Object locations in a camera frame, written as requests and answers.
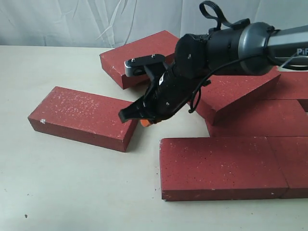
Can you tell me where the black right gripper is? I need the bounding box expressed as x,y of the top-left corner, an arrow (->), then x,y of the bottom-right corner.
119,36 -> 209,127

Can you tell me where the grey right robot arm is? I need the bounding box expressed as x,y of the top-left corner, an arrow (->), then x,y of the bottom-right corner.
118,22 -> 308,125

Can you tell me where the red second row brick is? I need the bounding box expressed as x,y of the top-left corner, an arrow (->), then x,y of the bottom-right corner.
205,100 -> 308,137

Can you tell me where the red third row right brick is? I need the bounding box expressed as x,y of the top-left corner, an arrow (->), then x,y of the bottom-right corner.
261,72 -> 308,113

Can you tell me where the white fabric backdrop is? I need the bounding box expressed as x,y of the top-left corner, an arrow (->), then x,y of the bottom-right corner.
0,0 -> 308,49

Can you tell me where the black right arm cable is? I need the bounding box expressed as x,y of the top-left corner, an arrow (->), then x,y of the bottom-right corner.
187,1 -> 308,114

